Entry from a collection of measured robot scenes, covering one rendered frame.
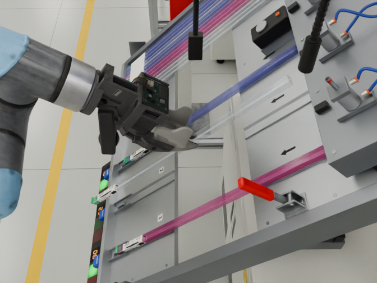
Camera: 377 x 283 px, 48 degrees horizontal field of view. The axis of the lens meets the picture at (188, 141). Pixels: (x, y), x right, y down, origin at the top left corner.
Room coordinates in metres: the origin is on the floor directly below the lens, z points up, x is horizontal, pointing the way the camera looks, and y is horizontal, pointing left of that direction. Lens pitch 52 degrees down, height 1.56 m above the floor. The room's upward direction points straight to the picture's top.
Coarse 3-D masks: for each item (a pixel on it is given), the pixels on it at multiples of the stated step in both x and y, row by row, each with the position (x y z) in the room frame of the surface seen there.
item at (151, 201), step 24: (168, 168) 0.48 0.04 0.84; (120, 192) 0.50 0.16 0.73; (144, 192) 0.46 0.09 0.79; (168, 192) 0.43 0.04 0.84; (120, 216) 0.43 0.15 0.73; (144, 216) 0.40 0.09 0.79; (168, 216) 0.37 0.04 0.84; (120, 240) 0.37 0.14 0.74; (168, 240) 0.33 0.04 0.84; (120, 264) 0.32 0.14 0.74; (144, 264) 0.30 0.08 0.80; (168, 264) 0.28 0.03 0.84
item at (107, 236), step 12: (120, 144) 0.63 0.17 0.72; (120, 156) 0.60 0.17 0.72; (120, 168) 0.57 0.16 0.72; (108, 180) 0.53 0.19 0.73; (108, 204) 0.46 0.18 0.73; (108, 216) 0.43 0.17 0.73; (108, 228) 0.40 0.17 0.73; (108, 240) 0.38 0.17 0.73; (108, 252) 0.35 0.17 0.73; (108, 264) 0.33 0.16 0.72; (108, 276) 0.30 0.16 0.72
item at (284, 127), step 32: (256, 64) 0.60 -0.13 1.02; (288, 64) 0.56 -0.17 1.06; (288, 96) 0.49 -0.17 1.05; (256, 128) 0.46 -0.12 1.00; (288, 128) 0.43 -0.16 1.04; (256, 160) 0.40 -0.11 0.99; (288, 160) 0.37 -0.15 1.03; (320, 160) 0.34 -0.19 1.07; (320, 192) 0.30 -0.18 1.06; (352, 192) 0.28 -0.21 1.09
